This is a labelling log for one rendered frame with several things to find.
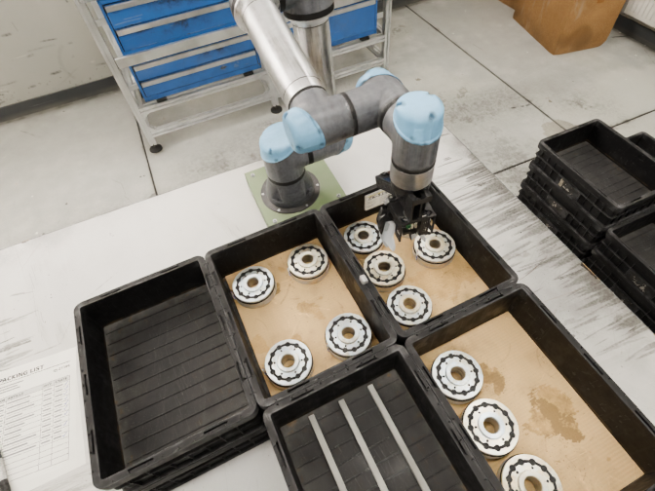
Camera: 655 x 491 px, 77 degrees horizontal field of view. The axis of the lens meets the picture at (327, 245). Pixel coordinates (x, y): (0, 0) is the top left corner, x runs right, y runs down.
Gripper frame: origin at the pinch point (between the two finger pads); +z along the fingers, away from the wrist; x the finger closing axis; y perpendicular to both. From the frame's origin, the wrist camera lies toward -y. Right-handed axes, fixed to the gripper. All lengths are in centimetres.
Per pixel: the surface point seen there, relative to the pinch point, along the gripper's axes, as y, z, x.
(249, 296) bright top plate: -3.6, 11.6, -35.7
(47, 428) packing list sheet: 6, 27, -90
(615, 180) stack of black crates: -29, 48, 107
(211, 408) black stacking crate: 18, 15, -49
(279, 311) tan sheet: 1.0, 14.5, -29.9
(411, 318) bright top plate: 14.1, 11.7, -1.9
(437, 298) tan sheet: 10.2, 14.6, 6.6
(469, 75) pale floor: -180, 96, 138
